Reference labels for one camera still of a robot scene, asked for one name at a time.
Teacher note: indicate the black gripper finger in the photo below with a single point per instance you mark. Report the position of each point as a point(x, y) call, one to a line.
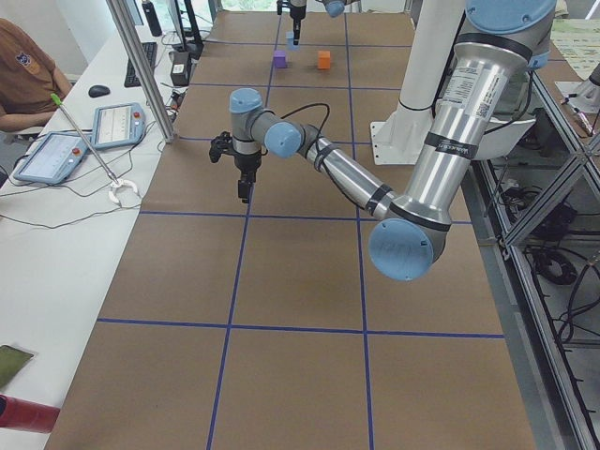
point(296, 29)
point(247, 185)
point(241, 186)

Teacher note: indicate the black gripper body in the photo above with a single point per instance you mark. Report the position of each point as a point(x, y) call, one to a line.
point(297, 11)
point(245, 163)

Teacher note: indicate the light blue foam block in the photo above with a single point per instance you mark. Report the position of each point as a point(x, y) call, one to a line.
point(291, 42)

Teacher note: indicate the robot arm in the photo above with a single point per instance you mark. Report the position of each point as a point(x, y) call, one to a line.
point(332, 7)
point(411, 234)

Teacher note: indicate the purple foam block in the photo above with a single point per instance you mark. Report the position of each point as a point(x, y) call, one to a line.
point(280, 59)

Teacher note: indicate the orange foam block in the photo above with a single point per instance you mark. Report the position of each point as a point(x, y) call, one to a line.
point(324, 60)

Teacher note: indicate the black monitor stand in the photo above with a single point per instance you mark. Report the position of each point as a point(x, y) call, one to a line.
point(186, 28)

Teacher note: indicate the black power adapter box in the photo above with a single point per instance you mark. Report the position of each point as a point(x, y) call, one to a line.
point(181, 68)

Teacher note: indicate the metal grabber stick green tip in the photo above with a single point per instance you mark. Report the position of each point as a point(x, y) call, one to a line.
point(116, 182)

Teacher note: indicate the far blue teach pendant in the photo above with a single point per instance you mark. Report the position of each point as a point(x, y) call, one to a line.
point(118, 125)

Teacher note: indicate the blue teach pendant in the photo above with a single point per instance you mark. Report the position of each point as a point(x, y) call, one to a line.
point(118, 125)
point(53, 160)

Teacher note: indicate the black water bottle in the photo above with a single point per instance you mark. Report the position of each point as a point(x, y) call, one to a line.
point(152, 18)

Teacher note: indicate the black computer mouse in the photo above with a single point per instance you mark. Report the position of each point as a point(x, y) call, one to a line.
point(98, 90)

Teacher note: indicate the near blue teach pendant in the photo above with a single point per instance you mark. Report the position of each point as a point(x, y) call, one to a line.
point(53, 160)

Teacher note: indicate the person in brown shirt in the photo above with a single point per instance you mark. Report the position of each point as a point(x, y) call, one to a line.
point(29, 78)

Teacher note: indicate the green cloth pouch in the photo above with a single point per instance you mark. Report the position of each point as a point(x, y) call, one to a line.
point(12, 360)

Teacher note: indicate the red cylinder bottle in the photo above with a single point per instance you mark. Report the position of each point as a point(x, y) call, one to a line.
point(26, 415)

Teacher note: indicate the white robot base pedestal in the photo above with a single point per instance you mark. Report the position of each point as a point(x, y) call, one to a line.
point(412, 94)

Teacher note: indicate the aluminium frame post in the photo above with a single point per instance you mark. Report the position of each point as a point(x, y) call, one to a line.
point(129, 36)

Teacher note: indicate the aluminium side frame rack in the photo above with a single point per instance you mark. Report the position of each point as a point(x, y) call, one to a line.
point(537, 217)

